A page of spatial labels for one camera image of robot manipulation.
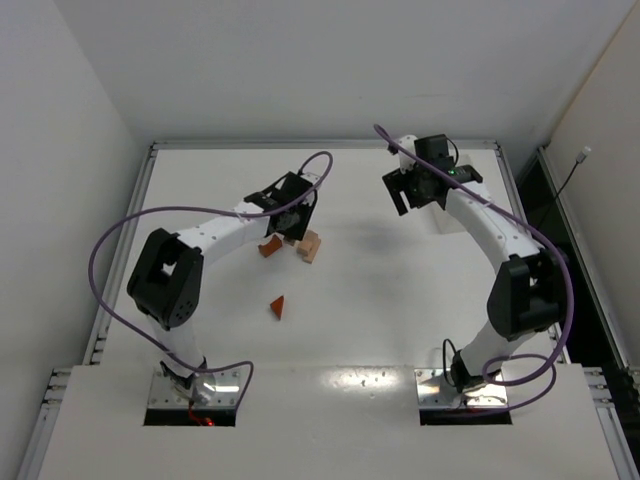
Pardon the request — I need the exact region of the light wood block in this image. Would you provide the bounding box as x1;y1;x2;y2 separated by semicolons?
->
300;230;321;264

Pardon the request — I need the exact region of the orange arch wood block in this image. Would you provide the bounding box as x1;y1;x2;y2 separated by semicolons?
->
258;235;283;258

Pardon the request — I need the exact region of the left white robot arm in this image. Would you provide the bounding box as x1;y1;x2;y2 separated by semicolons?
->
126;171;319;393

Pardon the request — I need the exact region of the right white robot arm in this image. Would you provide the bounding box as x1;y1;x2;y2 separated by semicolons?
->
377;128;575;393

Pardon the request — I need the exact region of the orange triangle wood block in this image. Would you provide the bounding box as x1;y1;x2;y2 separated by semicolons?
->
269;295;285;320

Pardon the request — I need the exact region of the white plastic bin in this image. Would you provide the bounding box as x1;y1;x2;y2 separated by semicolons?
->
432;204;465;235

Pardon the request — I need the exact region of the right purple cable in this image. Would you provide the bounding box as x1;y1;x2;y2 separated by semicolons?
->
373;123;575;414

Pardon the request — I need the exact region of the purple cable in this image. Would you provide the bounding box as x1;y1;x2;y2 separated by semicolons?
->
373;123;575;414
88;151;335;406

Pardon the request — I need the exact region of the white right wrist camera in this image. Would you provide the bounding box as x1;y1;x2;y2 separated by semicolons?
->
395;134;417;174

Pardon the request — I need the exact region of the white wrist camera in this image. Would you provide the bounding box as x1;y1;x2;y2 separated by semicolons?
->
395;134;417;174
302;172;320;184

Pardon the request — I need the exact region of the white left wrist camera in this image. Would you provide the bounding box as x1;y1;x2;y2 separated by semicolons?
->
302;172;320;184

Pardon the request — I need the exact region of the black cable with white plug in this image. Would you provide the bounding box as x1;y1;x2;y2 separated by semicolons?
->
532;145;592;236

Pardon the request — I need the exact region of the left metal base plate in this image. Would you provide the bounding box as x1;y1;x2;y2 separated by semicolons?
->
147;370;240;409

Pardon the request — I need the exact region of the metal base plate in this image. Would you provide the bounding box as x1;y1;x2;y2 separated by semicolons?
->
147;370;240;409
414;368;509;410

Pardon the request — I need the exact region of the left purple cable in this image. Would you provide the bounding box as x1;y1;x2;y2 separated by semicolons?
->
88;151;335;406

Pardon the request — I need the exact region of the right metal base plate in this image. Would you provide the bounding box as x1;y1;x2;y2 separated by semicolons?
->
414;368;509;410

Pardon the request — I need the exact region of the aluminium table frame rail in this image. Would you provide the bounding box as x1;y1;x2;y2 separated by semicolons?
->
81;142;160;365

